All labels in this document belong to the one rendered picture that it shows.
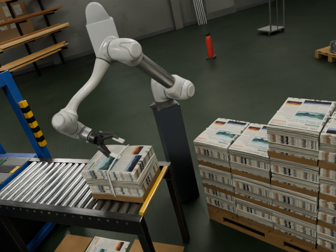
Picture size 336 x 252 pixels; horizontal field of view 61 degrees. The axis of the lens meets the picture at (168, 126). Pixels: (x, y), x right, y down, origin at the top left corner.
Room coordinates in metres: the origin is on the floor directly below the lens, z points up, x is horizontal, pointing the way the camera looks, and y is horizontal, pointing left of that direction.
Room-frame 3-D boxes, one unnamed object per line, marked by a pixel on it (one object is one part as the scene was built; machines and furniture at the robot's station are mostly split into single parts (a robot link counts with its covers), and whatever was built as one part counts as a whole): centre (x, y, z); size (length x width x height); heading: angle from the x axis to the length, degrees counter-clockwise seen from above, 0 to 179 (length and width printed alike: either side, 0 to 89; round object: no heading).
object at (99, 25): (9.07, 1.22, 0.84); 0.84 x 0.75 x 1.67; 101
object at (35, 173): (1.94, 1.18, 0.77); 0.47 x 0.05 x 0.05; 154
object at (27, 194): (1.88, 1.06, 0.77); 0.47 x 0.05 x 0.05; 154
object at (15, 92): (2.45, 1.22, 0.77); 0.09 x 0.09 x 1.55; 64
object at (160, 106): (2.25, 0.00, 1.03); 0.22 x 0.18 x 0.06; 102
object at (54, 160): (1.97, 0.65, 0.74); 1.34 x 0.05 x 0.12; 64
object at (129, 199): (1.49, 0.25, 0.83); 0.29 x 0.16 x 0.04; 154
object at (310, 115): (1.48, -0.80, 1.06); 0.37 x 0.29 x 0.01; 135
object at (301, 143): (1.48, -0.80, 0.95); 0.38 x 0.29 x 0.23; 135
